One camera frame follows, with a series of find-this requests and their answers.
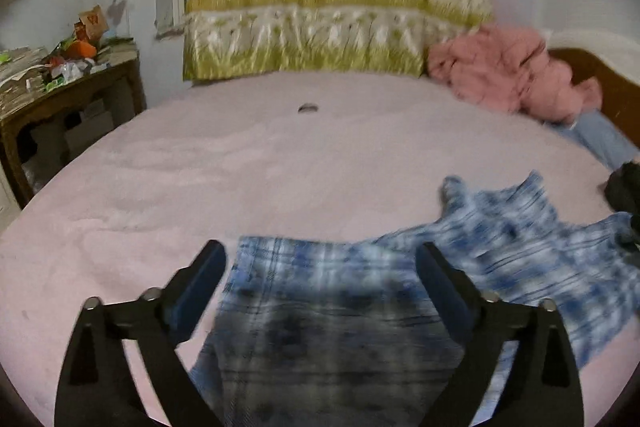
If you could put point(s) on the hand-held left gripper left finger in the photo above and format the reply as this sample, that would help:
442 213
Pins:
197 292

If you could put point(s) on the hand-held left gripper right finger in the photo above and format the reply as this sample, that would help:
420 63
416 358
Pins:
445 292

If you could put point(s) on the blue plaid garment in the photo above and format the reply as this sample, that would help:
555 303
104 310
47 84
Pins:
325 307

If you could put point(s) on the light blue cloth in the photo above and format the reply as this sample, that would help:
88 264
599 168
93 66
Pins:
600 137

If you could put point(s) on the wooden headboard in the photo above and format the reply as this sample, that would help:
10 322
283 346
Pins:
620 97

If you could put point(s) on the pink bed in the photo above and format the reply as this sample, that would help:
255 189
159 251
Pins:
200 167

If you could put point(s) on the pink jacket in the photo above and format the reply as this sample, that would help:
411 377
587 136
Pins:
500 67

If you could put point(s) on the cardboard box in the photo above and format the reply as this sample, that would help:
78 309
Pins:
90 132

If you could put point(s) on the small grey object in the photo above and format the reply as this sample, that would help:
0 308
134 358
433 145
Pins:
308 108

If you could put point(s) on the dark wooden table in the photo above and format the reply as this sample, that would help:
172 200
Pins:
100 79

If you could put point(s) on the orange object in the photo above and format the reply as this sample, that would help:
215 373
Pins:
81 50

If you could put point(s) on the pile of clutter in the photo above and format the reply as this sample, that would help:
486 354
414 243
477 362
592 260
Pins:
30 72

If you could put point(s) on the paper bag with orange print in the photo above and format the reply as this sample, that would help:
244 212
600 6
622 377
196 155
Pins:
92 23

